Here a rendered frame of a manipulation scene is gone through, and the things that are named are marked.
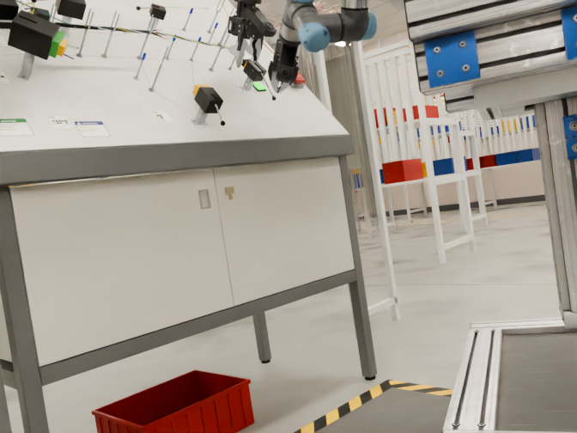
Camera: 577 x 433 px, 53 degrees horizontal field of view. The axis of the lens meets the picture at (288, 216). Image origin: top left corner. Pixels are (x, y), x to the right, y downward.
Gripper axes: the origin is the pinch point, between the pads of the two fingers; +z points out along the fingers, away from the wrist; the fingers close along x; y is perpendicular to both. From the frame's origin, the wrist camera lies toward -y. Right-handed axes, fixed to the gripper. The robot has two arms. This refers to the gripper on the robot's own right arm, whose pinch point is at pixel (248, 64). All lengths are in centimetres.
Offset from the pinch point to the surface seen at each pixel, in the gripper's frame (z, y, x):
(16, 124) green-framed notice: 10, -5, 80
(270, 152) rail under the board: 21.0, -23.7, 12.5
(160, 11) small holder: -12.0, 26.2, 15.0
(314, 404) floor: 100, -53, 8
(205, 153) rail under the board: 18.8, -20.5, 35.9
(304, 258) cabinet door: 54, -36, 4
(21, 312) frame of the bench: 45, -24, 90
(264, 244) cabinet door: 47, -31, 19
